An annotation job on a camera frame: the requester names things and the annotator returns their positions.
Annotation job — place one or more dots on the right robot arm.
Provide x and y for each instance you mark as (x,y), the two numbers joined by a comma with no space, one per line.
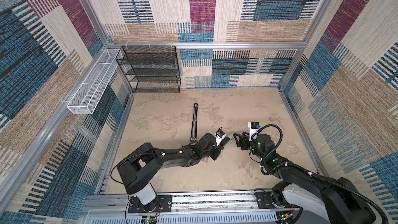
(336,200)

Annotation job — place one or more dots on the white mesh wall basket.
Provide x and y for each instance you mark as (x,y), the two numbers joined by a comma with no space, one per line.
(89,93)

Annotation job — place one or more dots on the grey silver stapler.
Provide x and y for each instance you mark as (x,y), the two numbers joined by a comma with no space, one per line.
(226,142)

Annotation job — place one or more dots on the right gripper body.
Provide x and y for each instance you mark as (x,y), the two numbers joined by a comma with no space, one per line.
(246,144)

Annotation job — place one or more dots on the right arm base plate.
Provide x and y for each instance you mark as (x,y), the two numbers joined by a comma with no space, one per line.
(269,199)

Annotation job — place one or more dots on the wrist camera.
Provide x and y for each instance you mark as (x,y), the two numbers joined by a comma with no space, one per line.
(253,128)
(220,135)

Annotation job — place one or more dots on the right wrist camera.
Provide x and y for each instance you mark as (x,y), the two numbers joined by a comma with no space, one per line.
(253,128)

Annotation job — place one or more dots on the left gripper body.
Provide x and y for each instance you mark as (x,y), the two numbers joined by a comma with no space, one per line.
(214,153)

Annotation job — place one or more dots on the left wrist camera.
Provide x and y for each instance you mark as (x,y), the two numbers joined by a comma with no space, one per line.
(220,135)

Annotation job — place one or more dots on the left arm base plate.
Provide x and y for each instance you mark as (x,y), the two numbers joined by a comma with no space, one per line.
(161,203)

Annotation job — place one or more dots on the grey staple tray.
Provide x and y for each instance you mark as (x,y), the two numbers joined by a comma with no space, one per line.
(205,160)

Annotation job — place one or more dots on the black wire shelf rack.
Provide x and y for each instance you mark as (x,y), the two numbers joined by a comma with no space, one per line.
(150,68)

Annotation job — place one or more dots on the aluminium front rail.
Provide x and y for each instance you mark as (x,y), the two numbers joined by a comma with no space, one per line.
(254,206)

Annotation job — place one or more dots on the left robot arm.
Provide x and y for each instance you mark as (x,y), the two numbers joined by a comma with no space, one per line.
(139,167)

